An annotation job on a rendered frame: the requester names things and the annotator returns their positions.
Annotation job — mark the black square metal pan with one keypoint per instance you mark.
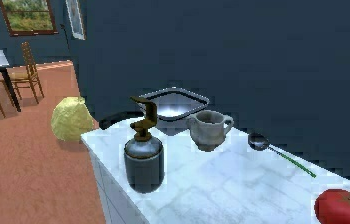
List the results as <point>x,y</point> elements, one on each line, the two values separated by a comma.
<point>174,106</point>

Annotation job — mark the grey ceramic mug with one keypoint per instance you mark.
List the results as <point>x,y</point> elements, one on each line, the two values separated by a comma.
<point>209,128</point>

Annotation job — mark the dark soap dispenser bottle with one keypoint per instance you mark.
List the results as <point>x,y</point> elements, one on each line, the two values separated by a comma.
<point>144,160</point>

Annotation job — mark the white marble counter cabinet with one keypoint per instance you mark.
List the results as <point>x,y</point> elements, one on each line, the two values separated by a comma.
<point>223,186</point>

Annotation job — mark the brown framed window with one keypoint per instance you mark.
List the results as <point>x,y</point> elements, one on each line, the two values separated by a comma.
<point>28,15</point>

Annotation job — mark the red tomato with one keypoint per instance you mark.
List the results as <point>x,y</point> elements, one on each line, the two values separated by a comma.
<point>339,208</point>

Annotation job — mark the white framed wall picture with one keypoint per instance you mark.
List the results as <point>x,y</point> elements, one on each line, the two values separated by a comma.
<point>74,16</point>

